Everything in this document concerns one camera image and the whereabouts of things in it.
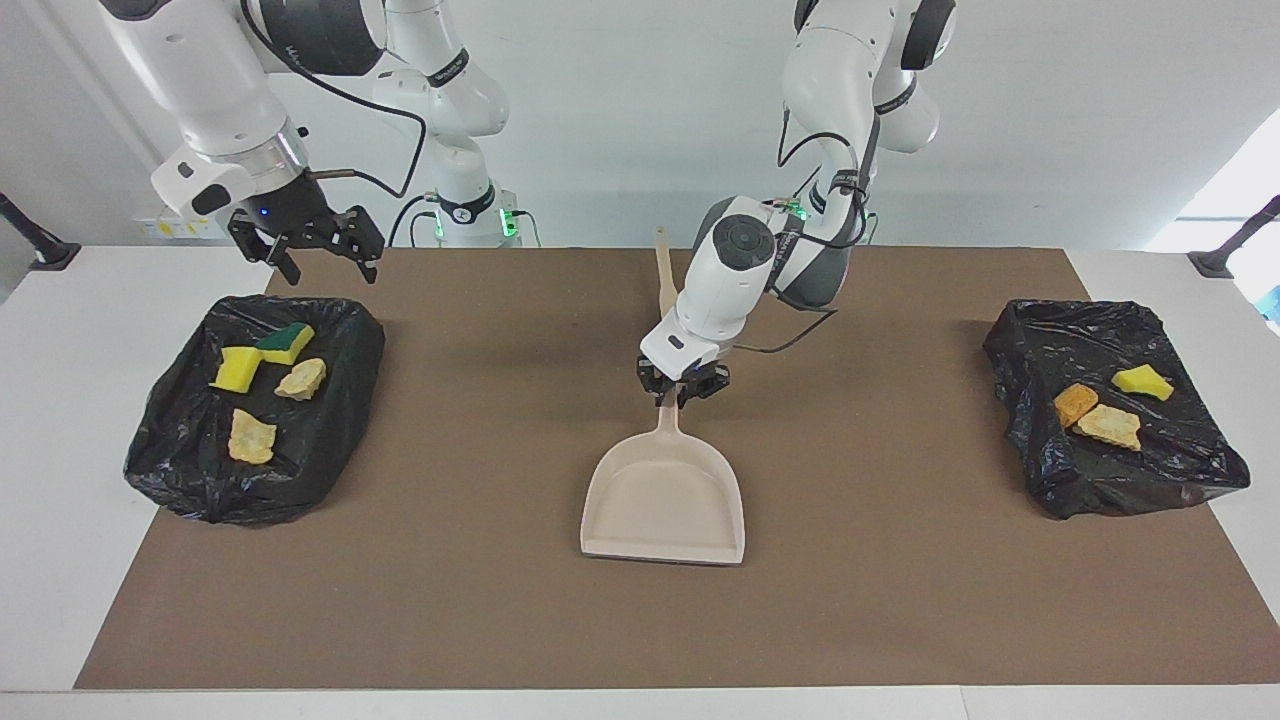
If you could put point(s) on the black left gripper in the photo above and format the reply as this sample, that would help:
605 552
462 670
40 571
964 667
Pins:
685 378

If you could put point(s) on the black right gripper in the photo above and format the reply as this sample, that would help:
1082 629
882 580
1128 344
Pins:
300 220

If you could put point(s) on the beige plastic dustpan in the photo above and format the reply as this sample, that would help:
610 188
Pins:
665 500

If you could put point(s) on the beige brush with black bristles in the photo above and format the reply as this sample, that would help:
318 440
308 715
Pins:
665 275

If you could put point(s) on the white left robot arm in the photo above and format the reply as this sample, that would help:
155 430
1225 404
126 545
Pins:
720 290

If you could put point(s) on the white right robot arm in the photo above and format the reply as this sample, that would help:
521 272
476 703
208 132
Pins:
200 80

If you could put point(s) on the black bag lined bin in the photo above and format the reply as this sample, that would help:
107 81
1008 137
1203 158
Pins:
1150 470
180 480

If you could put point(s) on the yellow and green sponge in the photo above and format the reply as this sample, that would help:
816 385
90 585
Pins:
285 343

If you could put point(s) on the striped bread roll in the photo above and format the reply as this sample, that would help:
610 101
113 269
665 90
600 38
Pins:
299 380
1110 427

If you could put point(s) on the pale crumpled pastry piece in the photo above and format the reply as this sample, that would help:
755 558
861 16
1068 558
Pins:
253 437

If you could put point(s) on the black clamp stand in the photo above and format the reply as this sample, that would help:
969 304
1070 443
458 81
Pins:
1215 262
50 255

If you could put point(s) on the brown table mat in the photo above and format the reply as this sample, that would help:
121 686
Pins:
900 600

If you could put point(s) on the brown croquette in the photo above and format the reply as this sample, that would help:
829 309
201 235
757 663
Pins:
1075 402

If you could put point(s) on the small yellow sponge piece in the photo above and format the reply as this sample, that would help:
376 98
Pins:
1142 382

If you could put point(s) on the blue object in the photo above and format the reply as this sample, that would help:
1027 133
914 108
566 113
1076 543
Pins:
1273 305

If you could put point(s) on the white wall socket box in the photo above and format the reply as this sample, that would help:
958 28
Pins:
165 228

